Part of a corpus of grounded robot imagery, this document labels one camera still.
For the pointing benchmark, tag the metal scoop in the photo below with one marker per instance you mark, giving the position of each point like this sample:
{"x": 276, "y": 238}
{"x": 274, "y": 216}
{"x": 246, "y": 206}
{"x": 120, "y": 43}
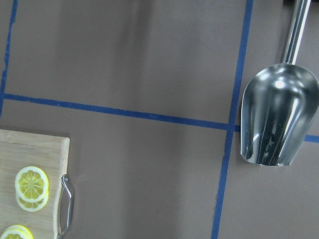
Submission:
{"x": 280, "y": 103}

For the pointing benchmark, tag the lemon slice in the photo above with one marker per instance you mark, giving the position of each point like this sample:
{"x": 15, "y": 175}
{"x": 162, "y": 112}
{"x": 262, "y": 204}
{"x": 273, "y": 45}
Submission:
{"x": 17, "y": 232}
{"x": 31, "y": 184}
{"x": 32, "y": 206}

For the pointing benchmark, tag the bamboo cutting board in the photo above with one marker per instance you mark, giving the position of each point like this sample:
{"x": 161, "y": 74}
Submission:
{"x": 49, "y": 153}

